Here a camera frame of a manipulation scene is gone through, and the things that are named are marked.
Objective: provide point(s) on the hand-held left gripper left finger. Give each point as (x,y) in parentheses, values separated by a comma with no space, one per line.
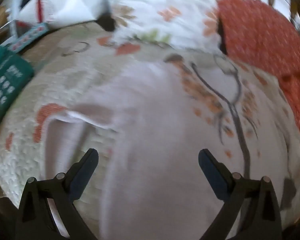
(78,183)

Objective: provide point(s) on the pale pink small garment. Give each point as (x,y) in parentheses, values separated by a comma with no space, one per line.
(152,130)

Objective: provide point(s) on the black object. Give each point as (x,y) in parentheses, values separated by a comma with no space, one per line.
(107,22)

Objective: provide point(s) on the printed quilted bed blanket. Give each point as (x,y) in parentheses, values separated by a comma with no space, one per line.
(72,62)

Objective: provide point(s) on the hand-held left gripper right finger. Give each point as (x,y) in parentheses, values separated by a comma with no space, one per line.
(216,177)

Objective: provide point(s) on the teal cardboard box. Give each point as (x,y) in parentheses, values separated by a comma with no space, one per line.
(7,80)

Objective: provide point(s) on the white bag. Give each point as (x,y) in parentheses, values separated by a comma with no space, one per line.
(70,2)

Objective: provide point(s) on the patterned flat box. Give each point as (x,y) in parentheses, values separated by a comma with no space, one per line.
(31,34)

